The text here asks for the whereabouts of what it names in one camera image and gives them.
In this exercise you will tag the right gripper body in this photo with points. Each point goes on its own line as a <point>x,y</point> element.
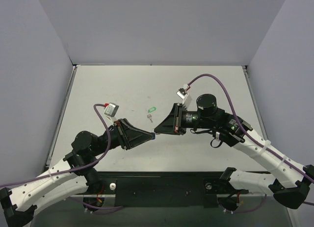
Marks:
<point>177,118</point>

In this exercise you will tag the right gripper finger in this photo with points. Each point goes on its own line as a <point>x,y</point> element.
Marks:
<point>165,128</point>
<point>174,116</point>

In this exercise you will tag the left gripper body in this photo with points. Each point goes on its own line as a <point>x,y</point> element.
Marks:
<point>121,134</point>

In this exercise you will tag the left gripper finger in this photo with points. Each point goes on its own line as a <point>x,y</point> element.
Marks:
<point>127,128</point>
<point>135,139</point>

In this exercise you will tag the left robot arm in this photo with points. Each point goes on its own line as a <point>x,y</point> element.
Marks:
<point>73,174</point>

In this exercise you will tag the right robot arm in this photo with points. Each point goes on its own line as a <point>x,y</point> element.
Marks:
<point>286,180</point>

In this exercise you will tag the green key tag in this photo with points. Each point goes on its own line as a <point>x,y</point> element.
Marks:
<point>152,109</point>

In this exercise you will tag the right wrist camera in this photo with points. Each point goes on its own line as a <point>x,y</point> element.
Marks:
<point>184,95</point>

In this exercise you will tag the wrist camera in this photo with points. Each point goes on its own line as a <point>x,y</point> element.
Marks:
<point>110,111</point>
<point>184,95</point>

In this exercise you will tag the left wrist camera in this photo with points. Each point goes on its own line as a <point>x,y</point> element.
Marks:
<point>110,111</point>

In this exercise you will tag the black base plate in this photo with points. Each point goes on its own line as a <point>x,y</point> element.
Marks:
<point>163,189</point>

